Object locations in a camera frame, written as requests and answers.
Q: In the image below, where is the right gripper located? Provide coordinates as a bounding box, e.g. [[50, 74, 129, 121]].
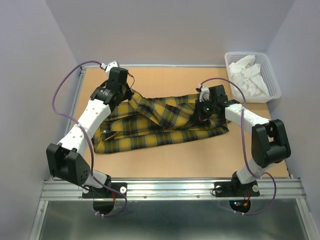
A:
[[190, 97, 217, 120]]

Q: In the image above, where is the yellow plaid long sleeve shirt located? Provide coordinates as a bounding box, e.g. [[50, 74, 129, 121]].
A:
[[92, 91, 229, 154]]

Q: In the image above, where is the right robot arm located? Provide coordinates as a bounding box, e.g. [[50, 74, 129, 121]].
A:
[[194, 84, 291, 197]]

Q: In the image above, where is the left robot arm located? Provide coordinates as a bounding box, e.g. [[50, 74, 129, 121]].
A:
[[46, 61, 133, 197]]

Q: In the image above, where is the white shirt in basket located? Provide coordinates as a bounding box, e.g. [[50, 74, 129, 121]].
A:
[[228, 55, 270, 99]]

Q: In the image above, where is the white plastic laundry basket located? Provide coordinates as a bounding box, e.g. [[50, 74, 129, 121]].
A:
[[224, 51, 282, 103]]

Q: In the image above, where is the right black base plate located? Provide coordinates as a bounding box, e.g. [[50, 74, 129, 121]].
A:
[[211, 180, 260, 199]]

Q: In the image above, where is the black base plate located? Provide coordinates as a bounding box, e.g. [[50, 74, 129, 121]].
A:
[[82, 182, 128, 199], [211, 180, 260, 199]]

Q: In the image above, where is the aluminium mounting rail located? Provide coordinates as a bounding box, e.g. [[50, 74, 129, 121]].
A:
[[40, 178, 307, 202]]

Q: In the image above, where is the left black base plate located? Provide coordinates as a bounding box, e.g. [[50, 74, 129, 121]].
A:
[[82, 182, 128, 199]]

